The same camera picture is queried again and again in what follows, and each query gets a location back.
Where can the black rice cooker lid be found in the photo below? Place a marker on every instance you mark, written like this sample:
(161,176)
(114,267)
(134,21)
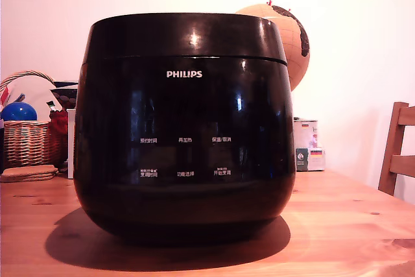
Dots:
(184,35)

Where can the black Philips rice cooker body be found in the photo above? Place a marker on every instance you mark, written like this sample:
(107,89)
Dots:
(184,121)

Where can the white carton with picture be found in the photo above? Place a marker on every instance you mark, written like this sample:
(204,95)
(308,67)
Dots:
(306,132)

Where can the dark green small box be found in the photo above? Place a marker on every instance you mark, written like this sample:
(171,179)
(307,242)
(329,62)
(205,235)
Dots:
(301,159)

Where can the white box with German flag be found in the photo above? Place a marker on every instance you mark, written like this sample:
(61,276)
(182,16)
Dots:
(316,160)

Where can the cork globe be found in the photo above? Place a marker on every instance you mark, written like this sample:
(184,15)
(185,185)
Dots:
(291,37)

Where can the tall white box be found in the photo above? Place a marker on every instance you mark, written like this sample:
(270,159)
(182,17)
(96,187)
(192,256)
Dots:
(70,144)

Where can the dark patterned bowl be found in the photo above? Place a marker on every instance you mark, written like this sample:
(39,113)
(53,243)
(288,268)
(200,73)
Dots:
(66,93)

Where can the red knitted cloth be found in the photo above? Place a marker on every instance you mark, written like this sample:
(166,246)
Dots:
(59,126)

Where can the stack of cork coasters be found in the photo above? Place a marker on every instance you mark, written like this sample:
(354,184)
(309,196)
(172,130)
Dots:
(29,172)

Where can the blue ball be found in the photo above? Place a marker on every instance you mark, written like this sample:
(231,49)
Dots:
(19,112)

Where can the wooden chair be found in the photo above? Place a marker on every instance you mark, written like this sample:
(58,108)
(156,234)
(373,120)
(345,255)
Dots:
(400,160)

